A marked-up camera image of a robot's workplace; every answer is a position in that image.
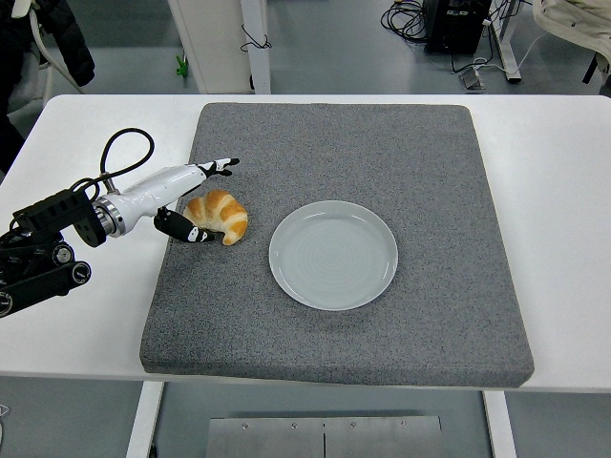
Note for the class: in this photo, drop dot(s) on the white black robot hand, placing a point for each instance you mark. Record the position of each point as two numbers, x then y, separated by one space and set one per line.
157 188

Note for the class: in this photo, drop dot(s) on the golden brown croissant bread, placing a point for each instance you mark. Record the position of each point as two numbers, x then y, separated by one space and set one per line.
224 210

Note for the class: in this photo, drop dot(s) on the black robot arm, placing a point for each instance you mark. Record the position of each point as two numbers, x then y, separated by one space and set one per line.
52 210

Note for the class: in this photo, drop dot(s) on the pale grey round plate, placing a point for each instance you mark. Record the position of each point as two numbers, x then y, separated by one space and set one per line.
334 257

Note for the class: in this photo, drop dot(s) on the small green clamp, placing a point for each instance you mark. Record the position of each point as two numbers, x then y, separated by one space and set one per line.
181 69

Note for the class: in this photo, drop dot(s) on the black jacket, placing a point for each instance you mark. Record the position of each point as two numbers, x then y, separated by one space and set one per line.
71 43

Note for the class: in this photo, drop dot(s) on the white cabinet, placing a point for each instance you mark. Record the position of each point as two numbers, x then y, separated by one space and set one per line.
215 28

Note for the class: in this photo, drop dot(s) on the grey fabric mat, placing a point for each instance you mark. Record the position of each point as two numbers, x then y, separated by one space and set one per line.
334 143

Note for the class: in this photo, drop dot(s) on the white table leg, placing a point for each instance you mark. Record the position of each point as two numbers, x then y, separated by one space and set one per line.
143 424
500 429

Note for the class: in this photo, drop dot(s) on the black computer case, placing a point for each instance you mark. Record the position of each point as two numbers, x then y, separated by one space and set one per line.
453 28

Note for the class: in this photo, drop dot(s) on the white desk leg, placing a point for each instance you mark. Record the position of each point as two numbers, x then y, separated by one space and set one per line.
506 47

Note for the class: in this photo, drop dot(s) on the beige cloth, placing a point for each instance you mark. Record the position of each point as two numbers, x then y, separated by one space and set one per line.
573 19

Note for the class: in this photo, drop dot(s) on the white chair frame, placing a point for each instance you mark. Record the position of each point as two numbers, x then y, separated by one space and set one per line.
39 40

